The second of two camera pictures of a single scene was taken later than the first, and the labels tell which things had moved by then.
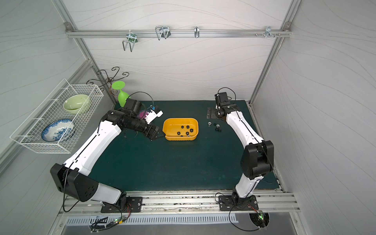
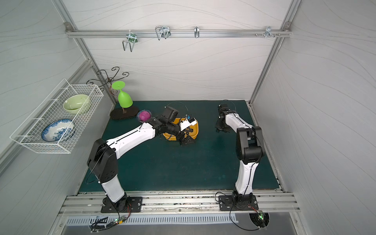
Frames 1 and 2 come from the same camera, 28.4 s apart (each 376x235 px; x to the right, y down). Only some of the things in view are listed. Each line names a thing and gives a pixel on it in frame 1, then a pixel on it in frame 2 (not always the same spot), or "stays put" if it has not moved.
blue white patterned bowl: x=58 y=130 stays put
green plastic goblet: x=122 y=97 stays put
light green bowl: x=76 y=104 stays put
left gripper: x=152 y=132 to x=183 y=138
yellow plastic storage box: x=180 y=129 stays put
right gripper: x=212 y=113 to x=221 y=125
